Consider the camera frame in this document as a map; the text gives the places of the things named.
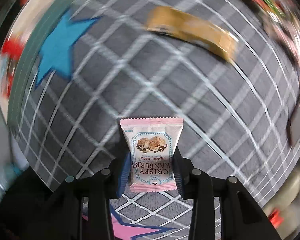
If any grey checked tablecloth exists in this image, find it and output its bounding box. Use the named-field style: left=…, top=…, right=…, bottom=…
left=5, top=0, right=300, bottom=240

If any golden brown snack packet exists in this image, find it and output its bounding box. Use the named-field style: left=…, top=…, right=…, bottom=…
left=145, top=6, right=239, bottom=62

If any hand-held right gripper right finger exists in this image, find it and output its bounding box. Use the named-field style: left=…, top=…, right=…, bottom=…
left=174, top=147, right=282, bottom=240

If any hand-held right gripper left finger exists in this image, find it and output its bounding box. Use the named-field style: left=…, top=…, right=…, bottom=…
left=44, top=152, right=132, bottom=240

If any pale pink snack packet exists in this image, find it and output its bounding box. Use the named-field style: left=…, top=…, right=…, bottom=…
left=120, top=116, right=184, bottom=193

